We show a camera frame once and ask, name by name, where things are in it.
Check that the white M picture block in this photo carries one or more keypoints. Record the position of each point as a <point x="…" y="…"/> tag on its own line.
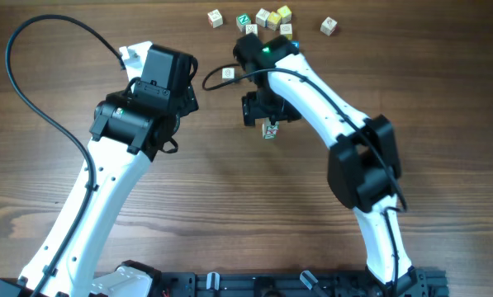
<point x="251" y="29"/>

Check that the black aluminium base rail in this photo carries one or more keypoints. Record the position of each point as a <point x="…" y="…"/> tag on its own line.
<point x="338" y="284"/>

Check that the yellow block top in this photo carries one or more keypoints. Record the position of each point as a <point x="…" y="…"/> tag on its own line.
<point x="285" y="14"/>

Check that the green V letter block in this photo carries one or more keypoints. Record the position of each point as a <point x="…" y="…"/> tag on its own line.
<point x="267" y="125"/>

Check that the white blue picture block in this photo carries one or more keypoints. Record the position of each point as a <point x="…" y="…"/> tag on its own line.
<point x="261" y="17"/>

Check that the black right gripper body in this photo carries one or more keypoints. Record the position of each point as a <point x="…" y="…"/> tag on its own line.
<point x="259" y="106"/>

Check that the yellow block left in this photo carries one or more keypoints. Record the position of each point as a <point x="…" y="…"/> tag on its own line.
<point x="273" y="21"/>

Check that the blue P letter block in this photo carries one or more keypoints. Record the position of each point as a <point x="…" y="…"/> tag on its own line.
<point x="296" y="43"/>

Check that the green N letter block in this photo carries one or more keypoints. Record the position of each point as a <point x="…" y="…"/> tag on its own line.
<point x="242" y="21"/>

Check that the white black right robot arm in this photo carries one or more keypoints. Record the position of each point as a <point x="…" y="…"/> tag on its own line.
<point x="363" y="163"/>

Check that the green Z white block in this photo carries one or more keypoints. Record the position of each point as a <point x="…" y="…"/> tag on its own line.
<point x="228" y="73"/>

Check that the yellow white picture block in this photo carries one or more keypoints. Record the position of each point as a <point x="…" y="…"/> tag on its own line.
<point x="286" y="30"/>

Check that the red picture block far left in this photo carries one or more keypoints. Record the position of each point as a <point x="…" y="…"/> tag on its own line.
<point x="215" y="18"/>

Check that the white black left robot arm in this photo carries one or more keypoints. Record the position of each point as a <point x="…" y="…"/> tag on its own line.
<point x="130" y="127"/>

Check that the red K picture block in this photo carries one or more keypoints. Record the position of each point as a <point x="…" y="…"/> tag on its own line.
<point x="328" y="26"/>

